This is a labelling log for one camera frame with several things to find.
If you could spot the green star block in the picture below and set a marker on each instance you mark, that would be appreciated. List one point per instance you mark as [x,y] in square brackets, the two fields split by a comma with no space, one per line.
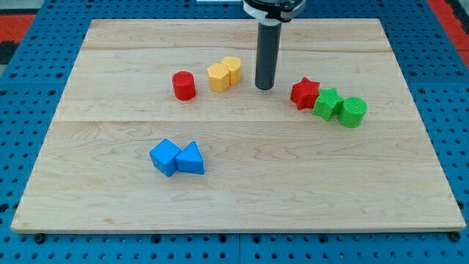
[328,103]

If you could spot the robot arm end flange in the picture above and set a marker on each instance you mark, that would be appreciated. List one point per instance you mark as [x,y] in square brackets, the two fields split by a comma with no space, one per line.
[274,12]

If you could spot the red cylinder block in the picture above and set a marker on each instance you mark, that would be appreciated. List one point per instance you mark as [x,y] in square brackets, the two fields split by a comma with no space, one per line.
[184,85]

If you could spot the yellow heart block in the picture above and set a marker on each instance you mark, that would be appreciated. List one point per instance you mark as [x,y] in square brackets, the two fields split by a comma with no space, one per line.
[234,66]

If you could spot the yellow hexagon block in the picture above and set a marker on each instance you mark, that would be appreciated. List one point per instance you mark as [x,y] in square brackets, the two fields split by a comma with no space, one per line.
[218,75]

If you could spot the blue cube block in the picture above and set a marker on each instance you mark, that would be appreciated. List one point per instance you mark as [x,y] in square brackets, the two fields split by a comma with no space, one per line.
[163,157]

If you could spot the green cylinder block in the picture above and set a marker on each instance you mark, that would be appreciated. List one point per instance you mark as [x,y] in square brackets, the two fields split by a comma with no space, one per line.
[352,112]

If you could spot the wooden board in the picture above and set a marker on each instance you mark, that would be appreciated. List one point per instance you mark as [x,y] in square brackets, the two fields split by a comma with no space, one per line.
[268,167]

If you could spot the blue triangle block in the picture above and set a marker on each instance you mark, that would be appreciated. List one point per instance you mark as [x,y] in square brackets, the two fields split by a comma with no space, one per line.
[190,160]

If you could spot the red star block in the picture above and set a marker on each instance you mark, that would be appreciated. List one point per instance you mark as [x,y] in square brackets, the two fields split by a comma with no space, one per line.
[305,93]

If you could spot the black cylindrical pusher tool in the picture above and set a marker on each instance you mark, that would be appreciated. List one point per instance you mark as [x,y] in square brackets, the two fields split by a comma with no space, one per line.
[268,39]

